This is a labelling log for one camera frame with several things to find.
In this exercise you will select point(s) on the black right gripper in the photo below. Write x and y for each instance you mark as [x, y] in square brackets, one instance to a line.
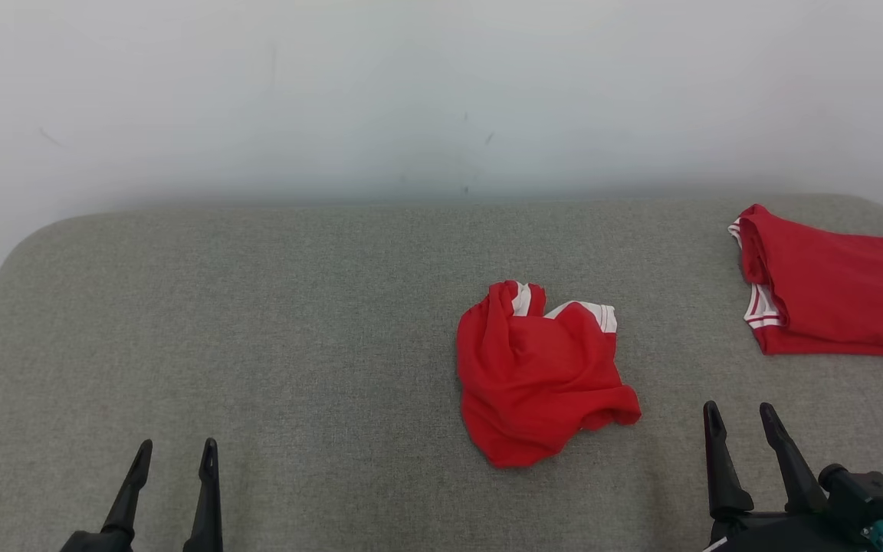
[779, 535]

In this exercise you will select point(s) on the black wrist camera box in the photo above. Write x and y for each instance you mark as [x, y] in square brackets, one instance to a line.
[867, 494]

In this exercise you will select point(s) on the red shorts white trim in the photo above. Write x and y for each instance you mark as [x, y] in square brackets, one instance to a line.
[541, 383]

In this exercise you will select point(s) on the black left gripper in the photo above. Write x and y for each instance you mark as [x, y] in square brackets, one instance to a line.
[100, 543]

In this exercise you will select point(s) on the red basketball jersey number 23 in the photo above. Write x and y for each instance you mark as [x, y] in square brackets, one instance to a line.
[840, 291]

